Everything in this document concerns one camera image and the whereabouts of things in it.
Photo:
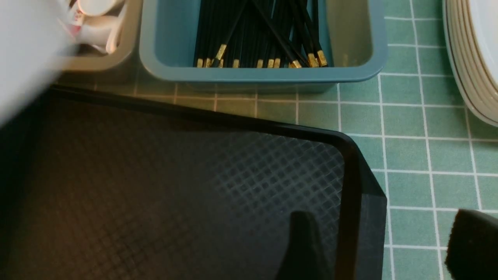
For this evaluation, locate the stack of cream plates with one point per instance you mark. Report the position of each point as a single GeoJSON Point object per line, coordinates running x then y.
{"type": "Point", "coordinates": [471, 34]}

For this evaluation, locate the black plastic serving tray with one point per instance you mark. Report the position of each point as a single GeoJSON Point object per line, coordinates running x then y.
{"type": "Point", "coordinates": [97, 186]}

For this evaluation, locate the grey-brown plastic spoon bin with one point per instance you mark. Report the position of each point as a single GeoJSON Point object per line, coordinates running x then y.
{"type": "Point", "coordinates": [84, 59]}

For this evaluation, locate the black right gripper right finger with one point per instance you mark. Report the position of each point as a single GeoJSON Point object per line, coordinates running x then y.
{"type": "Point", "coordinates": [472, 251]}

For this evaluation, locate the pile of black chopsticks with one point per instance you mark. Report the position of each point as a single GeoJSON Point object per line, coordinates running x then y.
{"type": "Point", "coordinates": [260, 34]}

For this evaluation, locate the large white square plate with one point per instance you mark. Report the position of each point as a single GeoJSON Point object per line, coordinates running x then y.
{"type": "Point", "coordinates": [35, 46]}

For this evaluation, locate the pile of white spoons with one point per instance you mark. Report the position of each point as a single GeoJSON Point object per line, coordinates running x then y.
{"type": "Point", "coordinates": [95, 23]}

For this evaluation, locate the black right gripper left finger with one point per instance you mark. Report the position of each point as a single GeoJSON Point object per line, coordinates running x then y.
{"type": "Point", "coordinates": [304, 258]}

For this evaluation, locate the blue-grey plastic chopstick bin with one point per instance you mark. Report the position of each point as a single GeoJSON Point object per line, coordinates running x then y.
{"type": "Point", "coordinates": [352, 34]}

